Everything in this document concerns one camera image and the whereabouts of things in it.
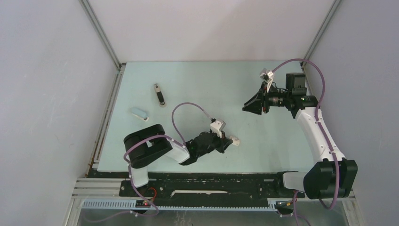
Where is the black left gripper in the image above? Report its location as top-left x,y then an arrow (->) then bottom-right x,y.
197,129 -> 233,157

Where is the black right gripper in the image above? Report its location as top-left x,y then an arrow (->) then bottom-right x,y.
243,82 -> 291,115

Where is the white staple box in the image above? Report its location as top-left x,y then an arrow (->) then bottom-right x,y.
230,136 -> 240,146

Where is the beige and black large stapler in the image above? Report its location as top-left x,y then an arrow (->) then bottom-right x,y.
154,83 -> 166,107

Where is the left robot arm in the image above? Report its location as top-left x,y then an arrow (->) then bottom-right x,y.
123,121 -> 240,196

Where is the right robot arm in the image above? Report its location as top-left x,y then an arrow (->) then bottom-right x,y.
242,70 -> 358,199

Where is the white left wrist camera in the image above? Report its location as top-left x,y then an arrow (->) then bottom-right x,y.
210,118 -> 226,138

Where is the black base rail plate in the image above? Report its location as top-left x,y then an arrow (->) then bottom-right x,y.
87,170 -> 294,209

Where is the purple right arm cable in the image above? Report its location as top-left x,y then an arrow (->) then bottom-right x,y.
271,58 -> 340,226

